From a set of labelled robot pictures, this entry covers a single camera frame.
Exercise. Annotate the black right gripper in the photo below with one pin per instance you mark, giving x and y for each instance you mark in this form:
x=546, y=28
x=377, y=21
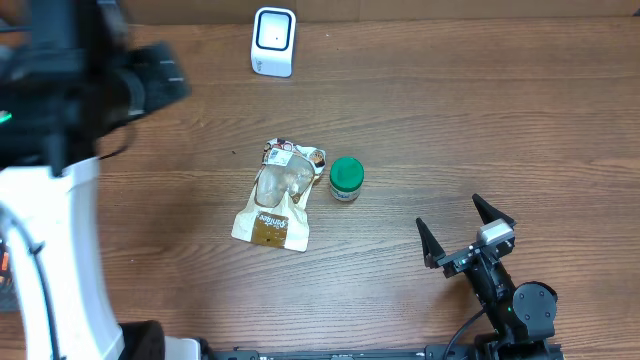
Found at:
x=435, y=254

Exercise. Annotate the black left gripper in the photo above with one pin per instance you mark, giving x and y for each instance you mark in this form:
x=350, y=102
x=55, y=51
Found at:
x=163, y=73

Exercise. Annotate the green-lid jar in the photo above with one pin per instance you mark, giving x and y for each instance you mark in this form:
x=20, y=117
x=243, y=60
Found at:
x=346, y=179

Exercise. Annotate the brown clear snack pouch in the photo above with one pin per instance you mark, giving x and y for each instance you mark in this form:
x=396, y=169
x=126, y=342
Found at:
x=275, y=213

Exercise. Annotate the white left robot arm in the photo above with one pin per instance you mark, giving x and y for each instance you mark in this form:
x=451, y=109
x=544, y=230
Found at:
x=75, y=81

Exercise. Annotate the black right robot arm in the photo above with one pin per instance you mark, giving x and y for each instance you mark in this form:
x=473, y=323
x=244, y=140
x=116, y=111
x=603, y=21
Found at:
x=515, y=322

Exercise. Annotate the white barcode scanner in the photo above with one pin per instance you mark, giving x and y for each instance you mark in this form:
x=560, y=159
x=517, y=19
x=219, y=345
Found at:
x=273, y=42

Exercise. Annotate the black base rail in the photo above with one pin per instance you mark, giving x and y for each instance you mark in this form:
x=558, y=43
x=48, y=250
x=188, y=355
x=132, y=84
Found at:
x=340, y=354

